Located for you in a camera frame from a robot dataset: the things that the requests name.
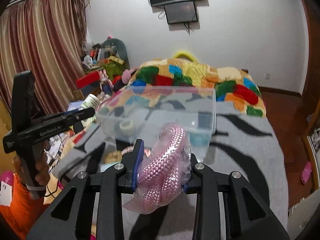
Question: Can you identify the pink braided rope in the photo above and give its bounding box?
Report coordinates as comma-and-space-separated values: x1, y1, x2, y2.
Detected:
122, 121, 193, 215

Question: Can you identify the clear plastic storage box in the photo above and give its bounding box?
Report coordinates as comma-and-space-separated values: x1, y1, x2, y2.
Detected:
96, 86, 216, 161

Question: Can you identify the white pill bottle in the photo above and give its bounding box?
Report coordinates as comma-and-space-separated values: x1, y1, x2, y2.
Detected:
80, 94, 101, 109

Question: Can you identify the orange sleeve forearm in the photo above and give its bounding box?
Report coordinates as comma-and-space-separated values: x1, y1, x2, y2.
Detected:
1, 175, 49, 239

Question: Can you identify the person's left hand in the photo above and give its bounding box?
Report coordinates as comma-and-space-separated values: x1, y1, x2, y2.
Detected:
12, 140, 50, 186

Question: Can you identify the blue white booklet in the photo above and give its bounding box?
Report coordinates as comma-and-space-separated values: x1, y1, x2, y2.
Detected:
67, 100, 84, 111

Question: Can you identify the white tape roll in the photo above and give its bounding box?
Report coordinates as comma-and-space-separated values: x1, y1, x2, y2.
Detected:
119, 120, 136, 137

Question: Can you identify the pink bunny toy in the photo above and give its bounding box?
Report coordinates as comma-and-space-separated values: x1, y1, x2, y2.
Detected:
99, 69, 113, 95

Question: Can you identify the red box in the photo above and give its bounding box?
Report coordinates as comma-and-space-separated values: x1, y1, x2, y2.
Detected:
75, 70, 100, 89

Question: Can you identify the pink plush hat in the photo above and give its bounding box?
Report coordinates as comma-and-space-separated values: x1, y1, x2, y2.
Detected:
121, 68, 137, 85

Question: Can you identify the grey green chair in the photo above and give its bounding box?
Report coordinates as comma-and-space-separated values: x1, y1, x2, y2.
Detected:
102, 38, 130, 69

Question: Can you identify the grey black patterned blanket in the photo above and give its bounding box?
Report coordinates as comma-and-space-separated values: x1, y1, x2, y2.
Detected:
51, 100, 290, 240

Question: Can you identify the striped red beige curtain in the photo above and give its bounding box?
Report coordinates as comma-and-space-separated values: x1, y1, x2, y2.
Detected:
1, 0, 87, 114

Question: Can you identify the colourful patchwork quilt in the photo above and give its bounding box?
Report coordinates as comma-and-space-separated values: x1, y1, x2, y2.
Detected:
129, 58, 266, 117

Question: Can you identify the pink croc shoe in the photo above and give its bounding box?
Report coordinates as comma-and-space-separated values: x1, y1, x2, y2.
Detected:
300, 161, 312, 185

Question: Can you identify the yellow headboard cushion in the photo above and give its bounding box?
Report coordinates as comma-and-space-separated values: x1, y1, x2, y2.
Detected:
172, 50, 198, 62

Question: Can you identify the pink white twisted cord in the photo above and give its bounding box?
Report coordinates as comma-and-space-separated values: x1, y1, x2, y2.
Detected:
120, 145, 136, 157

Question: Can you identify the small wall monitor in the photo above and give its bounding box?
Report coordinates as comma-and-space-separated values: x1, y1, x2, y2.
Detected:
164, 1, 198, 24

